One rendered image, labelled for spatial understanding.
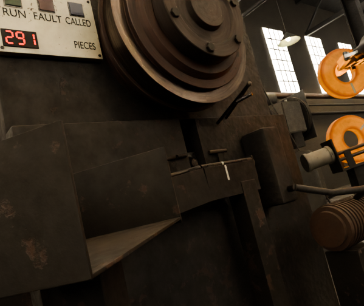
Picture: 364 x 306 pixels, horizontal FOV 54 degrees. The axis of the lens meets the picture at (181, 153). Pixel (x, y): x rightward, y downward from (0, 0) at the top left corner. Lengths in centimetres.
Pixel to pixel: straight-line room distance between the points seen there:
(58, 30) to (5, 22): 12
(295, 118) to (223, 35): 814
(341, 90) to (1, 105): 95
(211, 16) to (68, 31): 38
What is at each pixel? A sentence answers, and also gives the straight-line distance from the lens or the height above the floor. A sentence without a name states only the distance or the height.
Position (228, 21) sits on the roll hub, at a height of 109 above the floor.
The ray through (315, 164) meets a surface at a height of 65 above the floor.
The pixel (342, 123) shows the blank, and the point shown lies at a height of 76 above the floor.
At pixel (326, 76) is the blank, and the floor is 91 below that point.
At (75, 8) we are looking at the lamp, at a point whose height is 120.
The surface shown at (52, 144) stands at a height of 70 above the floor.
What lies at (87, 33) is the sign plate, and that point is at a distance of 104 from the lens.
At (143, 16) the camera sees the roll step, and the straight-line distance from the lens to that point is 94.
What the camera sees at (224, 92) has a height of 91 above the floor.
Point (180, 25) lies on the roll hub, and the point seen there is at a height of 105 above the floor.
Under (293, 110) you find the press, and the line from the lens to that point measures 913.
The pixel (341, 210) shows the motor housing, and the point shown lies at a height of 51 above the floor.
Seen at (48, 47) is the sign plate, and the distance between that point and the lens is 98.
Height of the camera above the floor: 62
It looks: 8 degrees up
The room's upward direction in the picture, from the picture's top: 14 degrees counter-clockwise
